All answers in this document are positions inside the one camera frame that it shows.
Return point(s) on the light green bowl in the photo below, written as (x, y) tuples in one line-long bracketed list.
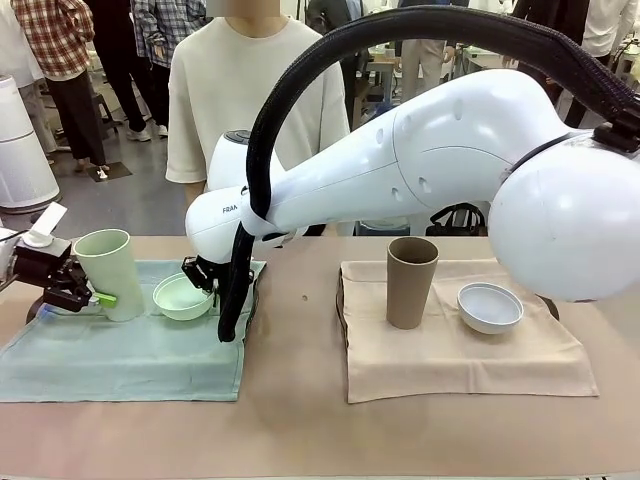
[(180, 302)]

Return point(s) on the white air purifier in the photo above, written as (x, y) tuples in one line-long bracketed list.
[(20, 150)]

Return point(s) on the person in cream t-shirt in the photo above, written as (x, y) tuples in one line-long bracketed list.
[(225, 90)]

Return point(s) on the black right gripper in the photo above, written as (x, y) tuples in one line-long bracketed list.
[(201, 272)]

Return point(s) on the person in beige trousers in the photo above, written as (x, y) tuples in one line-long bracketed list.
[(420, 65)]

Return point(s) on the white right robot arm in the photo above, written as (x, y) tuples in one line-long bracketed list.
[(450, 150)]

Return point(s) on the person in dark clothes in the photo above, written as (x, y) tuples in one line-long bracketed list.
[(117, 50)]

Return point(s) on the light green cup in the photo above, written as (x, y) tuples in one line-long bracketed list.
[(115, 270)]

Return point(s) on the person in white top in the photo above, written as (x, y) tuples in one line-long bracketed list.
[(600, 25)]

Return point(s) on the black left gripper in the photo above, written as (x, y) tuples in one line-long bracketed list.
[(42, 262)]

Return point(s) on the black stool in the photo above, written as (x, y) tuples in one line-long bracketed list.
[(105, 107)]

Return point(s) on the beige cloth mat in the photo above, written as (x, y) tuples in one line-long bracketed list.
[(450, 360)]

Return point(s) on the black backpack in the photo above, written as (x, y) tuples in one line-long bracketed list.
[(457, 220)]

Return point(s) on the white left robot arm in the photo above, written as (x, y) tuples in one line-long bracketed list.
[(5, 260)]

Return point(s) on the light green cloth mat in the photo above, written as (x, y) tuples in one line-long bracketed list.
[(125, 355)]

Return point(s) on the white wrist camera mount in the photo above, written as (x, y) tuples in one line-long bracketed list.
[(45, 227)]

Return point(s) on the white bowl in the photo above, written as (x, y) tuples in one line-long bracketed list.
[(489, 310)]

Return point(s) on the person in blue plaid shirt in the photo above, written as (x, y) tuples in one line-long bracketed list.
[(160, 30)]

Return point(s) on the person in red plaid shirt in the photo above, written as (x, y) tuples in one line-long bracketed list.
[(60, 50)]

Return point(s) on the brown cup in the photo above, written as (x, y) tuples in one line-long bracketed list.
[(410, 285)]

